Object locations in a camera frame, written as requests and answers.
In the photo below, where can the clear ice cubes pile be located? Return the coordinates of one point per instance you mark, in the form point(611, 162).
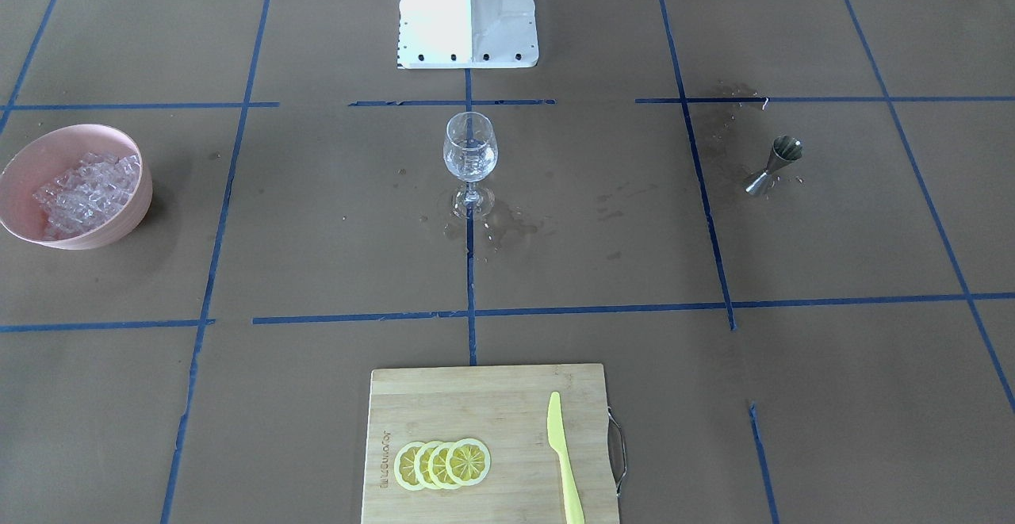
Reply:
point(87, 195)

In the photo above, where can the steel double jigger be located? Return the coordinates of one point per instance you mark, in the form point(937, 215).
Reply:
point(785, 150)

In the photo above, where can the yellow plastic knife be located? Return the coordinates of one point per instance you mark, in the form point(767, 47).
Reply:
point(556, 437)

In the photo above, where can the bamboo cutting board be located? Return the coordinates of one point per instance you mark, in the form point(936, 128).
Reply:
point(504, 407)

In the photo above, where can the pink bowl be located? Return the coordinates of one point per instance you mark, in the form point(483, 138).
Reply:
point(50, 155)

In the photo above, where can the clear wine glass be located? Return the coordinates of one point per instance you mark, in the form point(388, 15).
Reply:
point(470, 152)

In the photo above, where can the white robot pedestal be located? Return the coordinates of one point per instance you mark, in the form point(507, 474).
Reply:
point(467, 34)

